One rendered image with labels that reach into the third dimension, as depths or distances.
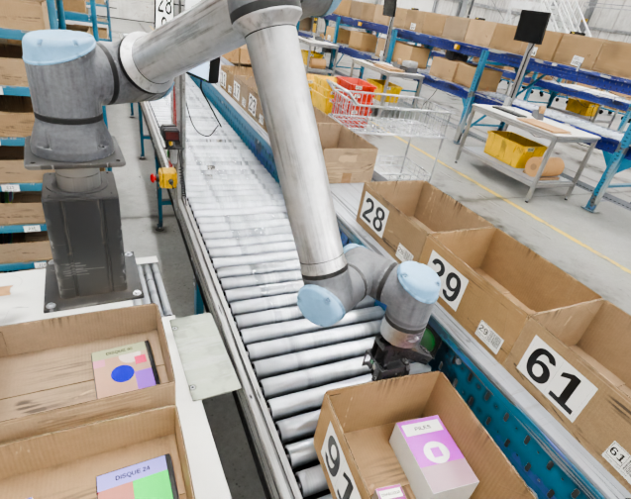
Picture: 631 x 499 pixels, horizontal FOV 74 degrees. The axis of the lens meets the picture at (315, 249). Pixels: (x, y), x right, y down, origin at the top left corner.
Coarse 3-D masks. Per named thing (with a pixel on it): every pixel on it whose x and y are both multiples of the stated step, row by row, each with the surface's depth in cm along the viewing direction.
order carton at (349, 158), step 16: (320, 128) 221; (336, 128) 225; (336, 144) 230; (352, 144) 217; (368, 144) 203; (336, 160) 190; (352, 160) 193; (368, 160) 197; (336, 176) 195; (352, 176) 198; (368, 176) 202
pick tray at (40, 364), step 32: (64, 320) 102; (96, 320) 106; (128, 320) 110; (160, 320) 106; (0, 352) 99; (32, 352) 102; (64, 352) 104; (160, 352) 108; (0, 384) 94; (32, 384) 95; (64, 384) 96; (160, 384) 89; (0, 416) 87; (32, 416) 79; (64, 416) 82; (96, 416) 86
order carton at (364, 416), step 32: (384, 384) 92; (416, 384) 96; (448, 384) 93; (320, 416) 89; (352, 416) 94; (384, 416) 98; (416, 416) 103; (448, 416) 94; (320, 448) 90; (352, 448) 94; (384, 448) 95; (480, 448) 85; (384, 480) 88; (480, 480) 85; (512, 480) 77
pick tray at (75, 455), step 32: (128, 416) 82; (160, 416) 86; (0, 448) 74; (32, 448) 76; (64, 448) 80; (96, 448) 83; (128, 448) 86; (160, 448) 87; (0, 480) 77; (32, 480) 78; (64, 480) 79
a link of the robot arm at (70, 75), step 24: (24, 48) 92; (48, 48) 90; (72, 48) 92; (96, 48) 100; (48, 72) 92; (72, 72) 94; (96, 72) 99; (48, 96) 95; (72, 96) 96; (96, 96) 101
